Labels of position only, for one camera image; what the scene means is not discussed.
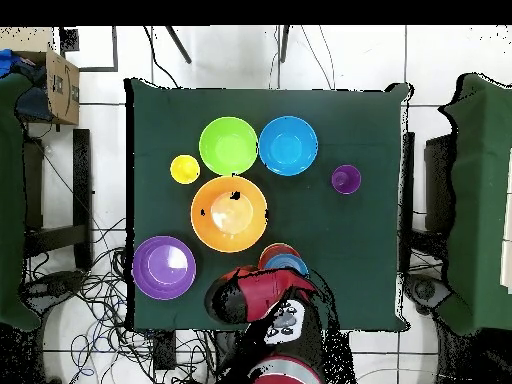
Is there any red small bowl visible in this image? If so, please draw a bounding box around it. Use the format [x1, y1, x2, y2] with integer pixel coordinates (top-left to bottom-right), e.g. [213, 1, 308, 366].
[258, 242, 302, 270]

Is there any large orange bowl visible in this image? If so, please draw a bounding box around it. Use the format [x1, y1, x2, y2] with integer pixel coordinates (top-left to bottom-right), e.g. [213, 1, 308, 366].
[190, 175, 270, 254]

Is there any light blue small bowl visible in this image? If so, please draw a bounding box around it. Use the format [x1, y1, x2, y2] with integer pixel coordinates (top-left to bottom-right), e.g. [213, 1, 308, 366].
[263, 253, 311, 278]

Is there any large green bowl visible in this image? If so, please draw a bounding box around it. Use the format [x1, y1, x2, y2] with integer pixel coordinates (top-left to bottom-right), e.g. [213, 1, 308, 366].
[198, 116, 260, 178]

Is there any large blue bowl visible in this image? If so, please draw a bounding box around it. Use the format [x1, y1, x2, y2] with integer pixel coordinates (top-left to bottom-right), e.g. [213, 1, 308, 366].
[258, 115, 320, 177]

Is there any purple cup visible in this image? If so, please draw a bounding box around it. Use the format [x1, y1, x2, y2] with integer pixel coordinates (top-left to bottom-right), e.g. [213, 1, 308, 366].
[330, 164, 363, 196]

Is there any large purple bowl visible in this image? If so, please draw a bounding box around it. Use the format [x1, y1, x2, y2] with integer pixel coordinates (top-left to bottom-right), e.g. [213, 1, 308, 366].
[131, 234, 198, 302]

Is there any dark green tablecloth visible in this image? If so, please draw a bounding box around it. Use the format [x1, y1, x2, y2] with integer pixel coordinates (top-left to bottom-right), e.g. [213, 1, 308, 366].
[121, 77, 413, 333]

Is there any black power strip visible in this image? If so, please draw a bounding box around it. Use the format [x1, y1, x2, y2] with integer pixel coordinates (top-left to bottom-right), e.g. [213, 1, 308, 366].
[152, 330, 178, 371]

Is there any black tripod leg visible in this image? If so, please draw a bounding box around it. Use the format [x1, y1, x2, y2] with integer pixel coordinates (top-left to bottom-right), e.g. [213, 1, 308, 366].
[278, 25, 291, 64]
[164, 25, 193, 65]

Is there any green cloth side table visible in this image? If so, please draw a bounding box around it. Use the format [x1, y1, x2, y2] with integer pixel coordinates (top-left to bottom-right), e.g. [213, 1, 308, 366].
[0, 73, 43, 333]
[437, 72, 512, 337]

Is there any cardboard box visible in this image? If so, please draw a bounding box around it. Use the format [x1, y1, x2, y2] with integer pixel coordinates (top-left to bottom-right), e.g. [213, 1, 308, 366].
[0, 26, 81, 126]

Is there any blue cloth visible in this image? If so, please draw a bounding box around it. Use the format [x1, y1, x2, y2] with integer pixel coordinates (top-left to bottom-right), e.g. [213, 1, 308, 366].
[0, 48, 29, 79]

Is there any tangle of floor cables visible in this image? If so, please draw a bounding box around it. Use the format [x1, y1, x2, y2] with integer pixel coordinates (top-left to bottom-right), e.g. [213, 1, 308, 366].
[23, 215, 217, 384]

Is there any black stool frame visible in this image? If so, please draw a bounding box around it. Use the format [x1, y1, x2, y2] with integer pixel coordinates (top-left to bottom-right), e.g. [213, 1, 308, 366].
[21, 127, 94, 273]
[399, 131, 455, 257]

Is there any black metal frame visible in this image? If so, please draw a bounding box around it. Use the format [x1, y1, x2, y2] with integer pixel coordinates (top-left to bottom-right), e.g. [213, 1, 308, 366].
[58, 25, 120, 74]

